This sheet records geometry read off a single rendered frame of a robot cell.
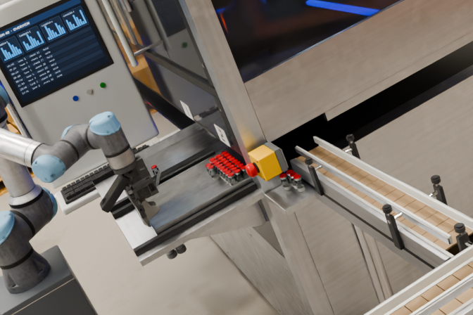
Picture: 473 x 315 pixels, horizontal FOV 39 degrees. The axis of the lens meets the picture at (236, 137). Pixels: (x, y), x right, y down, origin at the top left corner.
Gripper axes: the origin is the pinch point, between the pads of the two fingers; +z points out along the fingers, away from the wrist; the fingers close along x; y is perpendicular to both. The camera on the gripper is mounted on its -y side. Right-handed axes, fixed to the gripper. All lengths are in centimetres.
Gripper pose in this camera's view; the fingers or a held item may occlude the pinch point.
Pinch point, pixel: (146, 223)
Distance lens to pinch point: 197.6
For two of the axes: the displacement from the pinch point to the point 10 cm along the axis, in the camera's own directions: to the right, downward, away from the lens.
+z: 3.5, 8.5, 4.0
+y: 8.6, -4.6, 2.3
